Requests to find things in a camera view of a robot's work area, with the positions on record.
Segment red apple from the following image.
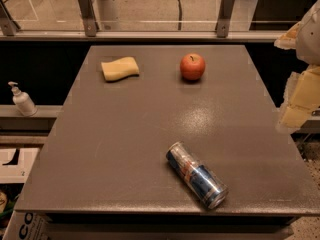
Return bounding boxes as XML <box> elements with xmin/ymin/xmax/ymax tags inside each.
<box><xmin>180</xmin><ymin>53</ymin><xmax>206</xmax><ymax>81</ymax></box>

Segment metal railing bracket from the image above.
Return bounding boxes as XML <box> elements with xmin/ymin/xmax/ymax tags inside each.
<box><xmin>78</xmin><ymin>0</ymin><xmax>98</xmax><ymax>37</ymax></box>
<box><xmin>216</xmin><ymin>0</ymin><xmax>235</xmax><ymax>38</ymax></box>

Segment right metal railing bracket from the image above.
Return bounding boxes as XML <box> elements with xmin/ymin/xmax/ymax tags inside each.
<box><xmin>216</xmin><ymin>0</ymin><xmax>235</xmax><ymax>38</ymax></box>

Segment white cardboard box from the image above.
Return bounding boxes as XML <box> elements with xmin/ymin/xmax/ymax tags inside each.
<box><xmin>2</xmin><ymin>211</ymin><xmax>50</xmax><ymax>240</ymax></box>

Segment left metal railing bracket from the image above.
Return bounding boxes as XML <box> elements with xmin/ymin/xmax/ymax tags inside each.
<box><xmin>78</xmin><ymin>0</ymin><xmax>98</xmax><ymax>37</ymax></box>

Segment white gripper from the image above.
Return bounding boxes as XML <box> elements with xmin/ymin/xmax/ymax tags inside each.
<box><xmin>274</xmin><ymin>0</ymin><xmax>320</xmax><ymax>131</ymax></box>

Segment yellow sponge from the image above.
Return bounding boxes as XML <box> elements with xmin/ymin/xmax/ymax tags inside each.
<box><xmin>101</xmin><ymin>57</ymin><xmax>140</xmax><ymax>82</ymax></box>

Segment far left metal bracket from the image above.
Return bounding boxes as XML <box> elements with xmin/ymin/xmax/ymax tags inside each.
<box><xmin>0</xmin><ymin>0</ymin><xmax>17</xmax><ymax>36</ymax></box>

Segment blue silver drink can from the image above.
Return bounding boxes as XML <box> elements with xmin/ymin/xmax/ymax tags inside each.
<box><xmin>166</xmin><ymin>141</ymin><xmax>228</xmax><ymax>209</ymax></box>

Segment white pipe behind glass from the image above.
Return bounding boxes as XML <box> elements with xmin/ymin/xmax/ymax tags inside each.
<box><xmin>96</xmin><ymin>0</ymin><xmax>119</xmax><ymax>31</ymax></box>

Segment white pump dispenser bottle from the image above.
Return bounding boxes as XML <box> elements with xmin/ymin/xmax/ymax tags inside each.
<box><xmin>8</xmin><ymin>81</ymin><xmax>37</xmax><ymax>116</ymax></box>

